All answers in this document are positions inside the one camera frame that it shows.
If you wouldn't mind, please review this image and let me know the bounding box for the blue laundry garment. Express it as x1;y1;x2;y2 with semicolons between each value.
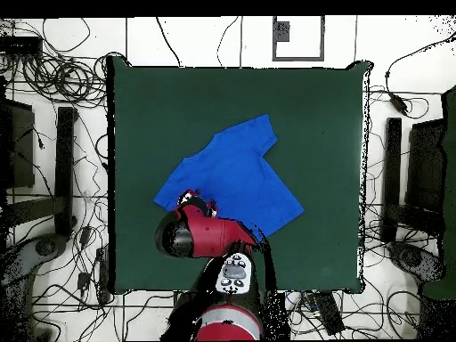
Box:
153;113;305;240

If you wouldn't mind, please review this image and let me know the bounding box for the flat black box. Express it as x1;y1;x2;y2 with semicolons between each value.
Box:
0;36;43;56

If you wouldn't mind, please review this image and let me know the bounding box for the dark green table cloth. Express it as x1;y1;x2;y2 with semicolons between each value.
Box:
106;55;373;295

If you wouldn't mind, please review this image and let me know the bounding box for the black power strip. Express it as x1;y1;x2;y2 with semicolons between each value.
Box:
95;245;110;304

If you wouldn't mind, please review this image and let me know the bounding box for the grey chair base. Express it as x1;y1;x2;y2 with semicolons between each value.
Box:
386;240;448;286
0;232;70;286

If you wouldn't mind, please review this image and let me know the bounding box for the long black box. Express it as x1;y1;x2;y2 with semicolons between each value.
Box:
314;290;346;336

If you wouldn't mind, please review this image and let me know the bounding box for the black monitor box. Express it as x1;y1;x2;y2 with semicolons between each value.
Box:
404;118;446;215
0;97;37;190

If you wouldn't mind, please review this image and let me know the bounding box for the black power adapter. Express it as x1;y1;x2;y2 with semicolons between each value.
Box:
388;92;410;117

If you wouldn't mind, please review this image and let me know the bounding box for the green cloth covered table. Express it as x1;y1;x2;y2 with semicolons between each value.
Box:
421;85;456;300

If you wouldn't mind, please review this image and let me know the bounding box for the grey floor frame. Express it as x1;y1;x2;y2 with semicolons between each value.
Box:
272;15;326;62

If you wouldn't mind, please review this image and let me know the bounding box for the coil of black cables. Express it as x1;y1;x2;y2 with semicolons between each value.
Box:
20;49;110;108

